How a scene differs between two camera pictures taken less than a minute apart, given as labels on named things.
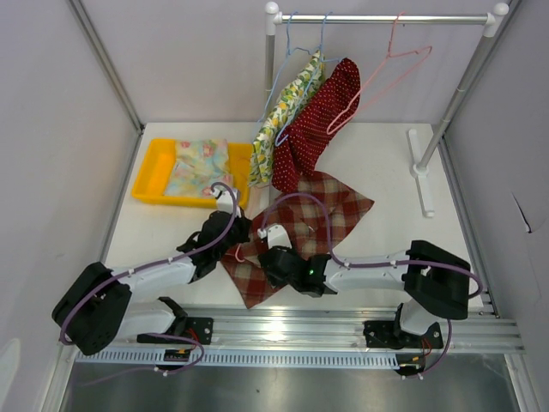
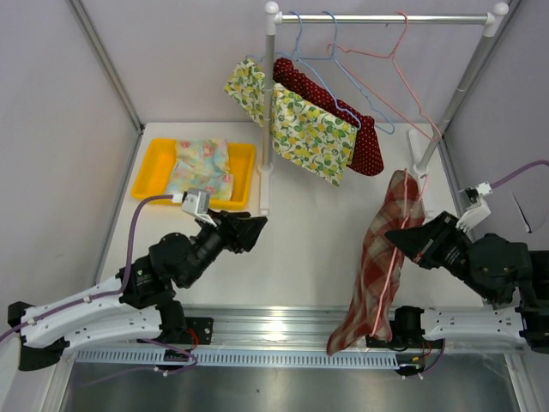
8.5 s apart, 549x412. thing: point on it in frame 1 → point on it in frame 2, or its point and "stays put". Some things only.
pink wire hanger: [236, 255] → [406, 216]
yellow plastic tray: [157, 163] stays put
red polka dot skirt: [297, 153] → [367, 159]
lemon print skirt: [298, 91] → [306, 131]
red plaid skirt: [304, 221] → [400, 203]
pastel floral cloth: [198, 165] stays put
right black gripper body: [271, 263] → [431, 241]
